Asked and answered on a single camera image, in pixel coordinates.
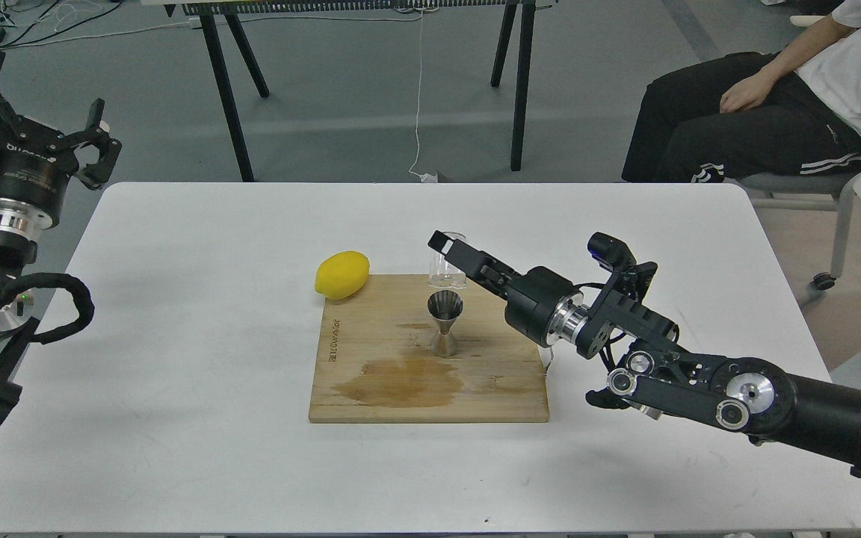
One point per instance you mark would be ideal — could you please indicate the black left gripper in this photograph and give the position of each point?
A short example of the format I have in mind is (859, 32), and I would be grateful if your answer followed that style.
(16, 175)

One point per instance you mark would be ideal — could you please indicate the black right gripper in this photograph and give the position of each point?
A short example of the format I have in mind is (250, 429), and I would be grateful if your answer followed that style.
(532, 299)

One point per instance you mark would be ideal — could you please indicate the clear glass cup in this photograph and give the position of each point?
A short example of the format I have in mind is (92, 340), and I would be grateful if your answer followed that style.
(441, 273)

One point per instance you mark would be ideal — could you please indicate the steel jigger measuring cup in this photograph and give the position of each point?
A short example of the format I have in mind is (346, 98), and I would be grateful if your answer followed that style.
(445, 307)

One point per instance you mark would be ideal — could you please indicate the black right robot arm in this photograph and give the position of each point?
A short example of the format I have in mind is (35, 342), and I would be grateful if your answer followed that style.
(648, 369)

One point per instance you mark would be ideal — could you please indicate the yellow lemon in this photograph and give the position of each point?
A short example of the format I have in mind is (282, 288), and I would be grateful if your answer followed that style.
(342, 275)

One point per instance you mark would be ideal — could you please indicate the wooden cutting board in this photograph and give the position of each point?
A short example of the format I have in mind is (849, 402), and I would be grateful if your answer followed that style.
(375, 364)

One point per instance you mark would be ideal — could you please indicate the grey chair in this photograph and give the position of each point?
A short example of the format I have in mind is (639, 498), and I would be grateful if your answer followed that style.
(831, 193)

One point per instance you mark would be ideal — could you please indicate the seated person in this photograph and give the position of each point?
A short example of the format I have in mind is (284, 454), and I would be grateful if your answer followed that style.
(796, 112)

